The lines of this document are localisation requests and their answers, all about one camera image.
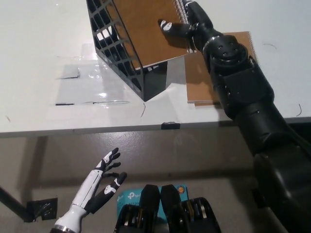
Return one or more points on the black tape piece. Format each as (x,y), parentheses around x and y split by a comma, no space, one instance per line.
(170,125)

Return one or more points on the black right hand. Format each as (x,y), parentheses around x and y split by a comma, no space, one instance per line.
(200,26)

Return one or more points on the grey upright table leg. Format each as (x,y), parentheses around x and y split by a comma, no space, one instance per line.
(40,157)

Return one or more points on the black robot torso blocks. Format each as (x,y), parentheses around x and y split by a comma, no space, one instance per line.
(170,213)

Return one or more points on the brown spiral notebook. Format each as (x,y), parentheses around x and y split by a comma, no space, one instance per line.
(196,80)
(150,36)

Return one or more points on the black slanted table leg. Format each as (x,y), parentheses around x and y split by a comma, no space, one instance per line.
(12,201)

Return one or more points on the black taped floor plate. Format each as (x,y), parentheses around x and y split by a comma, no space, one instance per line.
(42,208)

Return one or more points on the white and black left hand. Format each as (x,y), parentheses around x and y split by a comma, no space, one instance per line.
(87,191)

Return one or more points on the teal TP-Link box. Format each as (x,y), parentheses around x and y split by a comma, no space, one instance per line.
(131,195)

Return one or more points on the black mesh book holder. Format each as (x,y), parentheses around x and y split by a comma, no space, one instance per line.
(155,83)

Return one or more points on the clear plastic sheet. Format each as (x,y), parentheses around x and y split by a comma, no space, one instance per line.
(80,91)

